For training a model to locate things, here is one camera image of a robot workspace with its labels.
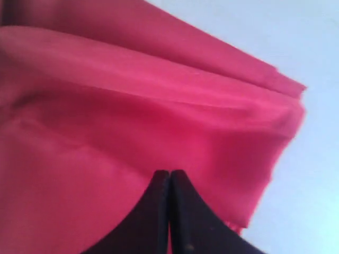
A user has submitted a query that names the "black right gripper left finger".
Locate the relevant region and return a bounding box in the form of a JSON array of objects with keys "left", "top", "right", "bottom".
[{"left": 87, "top": 170, "right": 170, "bottom": 254}]

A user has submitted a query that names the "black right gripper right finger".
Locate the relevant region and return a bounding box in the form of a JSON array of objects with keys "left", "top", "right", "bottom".
[{"left": 169, "top": 170, "right": 262, "bottom": 254}]

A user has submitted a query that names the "red table cloth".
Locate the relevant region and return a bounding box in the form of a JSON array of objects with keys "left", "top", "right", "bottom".
[{"left": 1, "top": 1, "right": 305, "bottom": 253}]

